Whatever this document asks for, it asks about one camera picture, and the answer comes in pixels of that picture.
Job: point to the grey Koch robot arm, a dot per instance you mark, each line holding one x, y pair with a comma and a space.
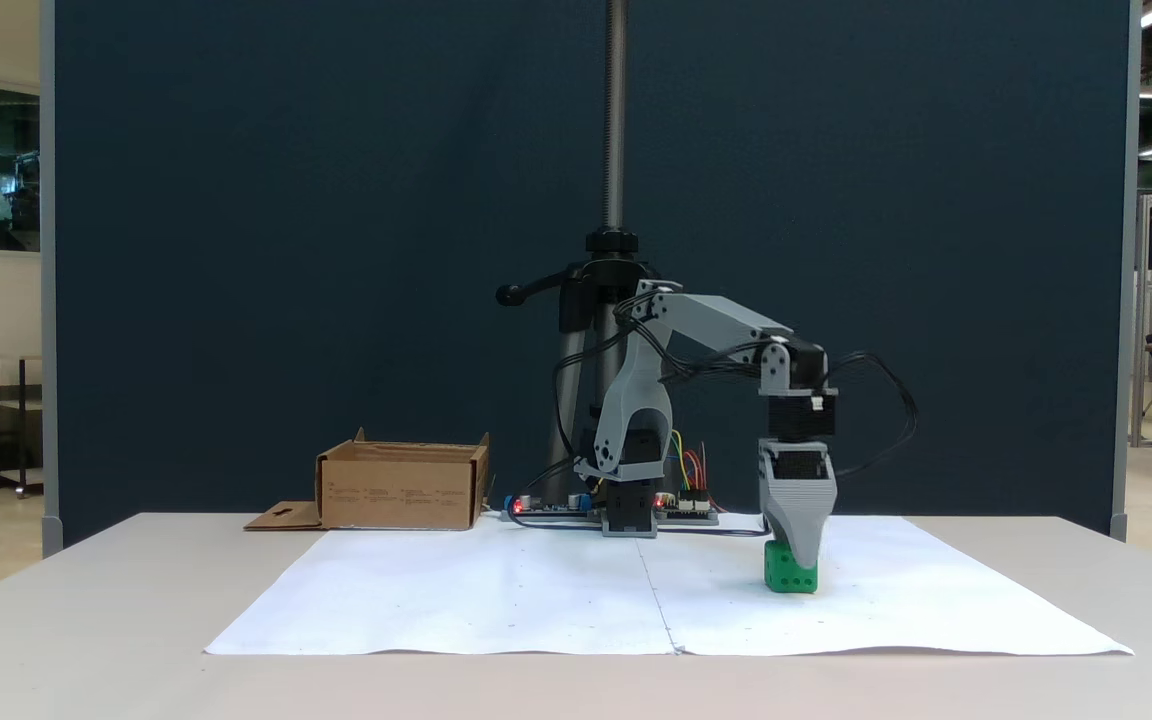
716, 318

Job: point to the framed wall window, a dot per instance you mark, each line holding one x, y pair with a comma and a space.
8, 168

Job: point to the green dice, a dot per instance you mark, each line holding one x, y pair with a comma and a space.
786, 578

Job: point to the blue circuit board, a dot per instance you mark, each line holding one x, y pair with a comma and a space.
546, 508

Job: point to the black tripod with metal pole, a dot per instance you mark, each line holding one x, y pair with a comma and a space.
614, 120

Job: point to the brown cardboard box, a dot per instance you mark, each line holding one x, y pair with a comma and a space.
396, 490

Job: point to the black shelf cart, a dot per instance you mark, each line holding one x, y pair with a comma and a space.
11, 420

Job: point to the white paper sheet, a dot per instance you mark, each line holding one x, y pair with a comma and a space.
456, 590
916, 610

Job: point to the dark blue partition panel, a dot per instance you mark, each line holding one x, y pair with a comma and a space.
286, 250

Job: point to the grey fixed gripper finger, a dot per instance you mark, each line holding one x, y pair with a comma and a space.
801, 515

